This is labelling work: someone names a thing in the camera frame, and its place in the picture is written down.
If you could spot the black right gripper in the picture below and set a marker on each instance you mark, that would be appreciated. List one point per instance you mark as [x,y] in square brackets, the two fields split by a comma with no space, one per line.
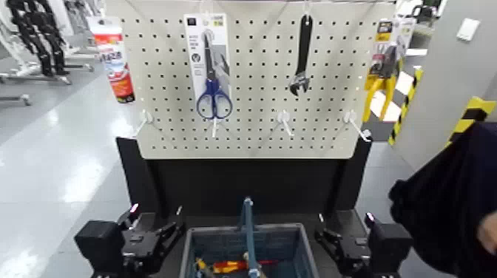
[354,252]

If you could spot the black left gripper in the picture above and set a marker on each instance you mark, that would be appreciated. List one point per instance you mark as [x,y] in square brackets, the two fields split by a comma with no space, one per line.
[141,250]

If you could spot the grey blue plastic crate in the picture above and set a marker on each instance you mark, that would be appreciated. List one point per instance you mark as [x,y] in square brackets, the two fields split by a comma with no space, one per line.
[225,248]

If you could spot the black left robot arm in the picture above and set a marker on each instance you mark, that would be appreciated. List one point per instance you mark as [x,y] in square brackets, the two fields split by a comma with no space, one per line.
[99,242]

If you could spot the yellow tool in crate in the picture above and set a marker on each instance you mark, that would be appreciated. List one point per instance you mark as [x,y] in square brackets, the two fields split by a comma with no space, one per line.
[201,266]

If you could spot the person bare hand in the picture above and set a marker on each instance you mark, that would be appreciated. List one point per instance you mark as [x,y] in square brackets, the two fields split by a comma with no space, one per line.
[488,233]

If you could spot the red and yellow screwdriver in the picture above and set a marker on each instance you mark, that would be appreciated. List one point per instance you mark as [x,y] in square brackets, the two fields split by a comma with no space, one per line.
[233,266]

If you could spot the black pegboard stand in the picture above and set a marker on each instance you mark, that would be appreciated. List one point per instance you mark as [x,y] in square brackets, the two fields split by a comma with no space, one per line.
[248,186]

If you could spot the person in dark clothing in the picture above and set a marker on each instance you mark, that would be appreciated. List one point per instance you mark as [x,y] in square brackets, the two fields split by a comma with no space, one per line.
[438,194]

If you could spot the white pegboard hook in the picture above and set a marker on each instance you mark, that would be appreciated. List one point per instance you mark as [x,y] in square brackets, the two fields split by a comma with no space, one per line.
[146,117]
[214,127]
[355,123]
[284,119]

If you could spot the yellow black hazard striped edge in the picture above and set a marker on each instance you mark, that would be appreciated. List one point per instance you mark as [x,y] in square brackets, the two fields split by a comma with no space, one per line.
[471,116]
[405,104]

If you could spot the yellow pliers in retail pack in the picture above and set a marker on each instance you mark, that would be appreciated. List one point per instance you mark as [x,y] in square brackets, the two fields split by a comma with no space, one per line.
[382,81]

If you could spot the white perforated pegboard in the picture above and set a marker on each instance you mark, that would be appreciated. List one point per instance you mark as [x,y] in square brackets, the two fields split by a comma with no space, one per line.
[256,77]

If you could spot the red and white product pack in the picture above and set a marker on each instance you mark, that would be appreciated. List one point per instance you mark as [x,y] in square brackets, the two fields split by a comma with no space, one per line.
[114,62]

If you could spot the blue scissors on white card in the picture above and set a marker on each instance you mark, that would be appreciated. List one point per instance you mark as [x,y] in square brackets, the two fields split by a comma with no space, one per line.
[209,58]

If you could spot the black adjustable wrench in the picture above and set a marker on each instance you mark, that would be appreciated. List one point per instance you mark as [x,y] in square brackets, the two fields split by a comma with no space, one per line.
[303,46]

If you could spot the white metal stand base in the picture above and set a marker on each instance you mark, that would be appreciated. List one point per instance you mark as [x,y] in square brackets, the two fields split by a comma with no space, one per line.
[35,75]

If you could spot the black humanoid robot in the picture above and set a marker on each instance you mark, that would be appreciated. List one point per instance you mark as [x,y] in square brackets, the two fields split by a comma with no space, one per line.
[37,35]

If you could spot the white wall plate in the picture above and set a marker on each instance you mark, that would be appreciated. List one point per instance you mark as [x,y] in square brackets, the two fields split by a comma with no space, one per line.
[468,29]

